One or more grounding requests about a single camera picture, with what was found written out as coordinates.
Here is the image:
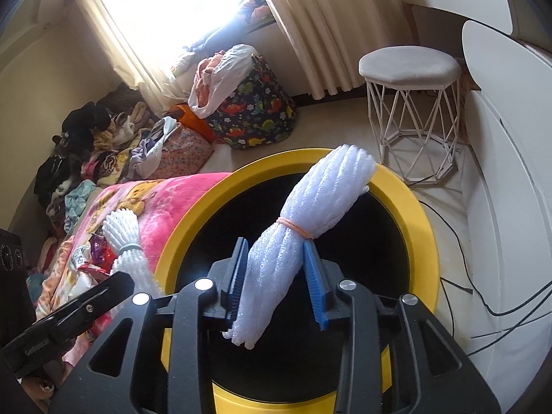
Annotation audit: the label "white foam net bundle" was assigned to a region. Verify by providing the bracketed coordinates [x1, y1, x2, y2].
[102, 208, 165, 298]
[223, 144, 377, 349]

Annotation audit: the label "yellow rimmed black trash bin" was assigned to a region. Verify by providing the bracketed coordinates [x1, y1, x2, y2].
[155, 148, 439, 413]

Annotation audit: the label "red plastic wrapper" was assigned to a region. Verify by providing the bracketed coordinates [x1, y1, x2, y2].
[77, 246, 116, 278]

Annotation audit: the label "purple foil wrapper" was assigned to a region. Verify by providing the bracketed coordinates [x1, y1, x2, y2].
[90, 234, 115, 266]

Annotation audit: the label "light blue garment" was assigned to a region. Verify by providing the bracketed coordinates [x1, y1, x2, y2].
[63, 179, 96, 235]

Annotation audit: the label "pink cartoon fleece blanket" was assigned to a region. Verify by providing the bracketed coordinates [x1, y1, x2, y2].
[33, 171, 232, 367]

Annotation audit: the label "pile of clothes on bed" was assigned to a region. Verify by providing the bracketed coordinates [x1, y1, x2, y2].
[34, 83, 158, 237]

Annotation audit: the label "floral fabric bag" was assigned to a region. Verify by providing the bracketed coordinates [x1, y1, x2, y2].
[125, 117, 213, 180]

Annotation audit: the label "orange bag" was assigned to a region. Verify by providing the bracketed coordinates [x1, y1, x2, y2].
[166, 103, 217, 143]

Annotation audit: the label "cream curtain left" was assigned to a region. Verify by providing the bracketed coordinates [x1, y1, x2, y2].
[75, 0, 189, 114]

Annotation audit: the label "cream curtain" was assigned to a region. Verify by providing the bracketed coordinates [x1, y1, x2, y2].
[267, 0, 413, 100]
[75, 0, 189, 114]

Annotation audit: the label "dinosaur print laundry basket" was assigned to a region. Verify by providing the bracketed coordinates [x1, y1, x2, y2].
[206, 55, 297, 150]

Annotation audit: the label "white plastic bag with clothes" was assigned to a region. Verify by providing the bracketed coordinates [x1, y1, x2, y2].
[188, 44, 258, 119]

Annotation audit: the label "cream curtain right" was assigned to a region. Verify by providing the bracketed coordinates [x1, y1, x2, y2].
[267, 0, 413, 100]

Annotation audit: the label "white dressing table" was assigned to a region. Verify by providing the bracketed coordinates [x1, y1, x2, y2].
[403, 0, 551, 413]

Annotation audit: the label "clothes on window sill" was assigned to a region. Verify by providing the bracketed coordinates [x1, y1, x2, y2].
[171, 0, 274, 77]

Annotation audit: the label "black cable on floor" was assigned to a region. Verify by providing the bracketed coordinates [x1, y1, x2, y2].
[407, 174, 552, 356]

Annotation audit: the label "white wire frame stool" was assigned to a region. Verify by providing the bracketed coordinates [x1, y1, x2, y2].
[358, 46, 461, 186]

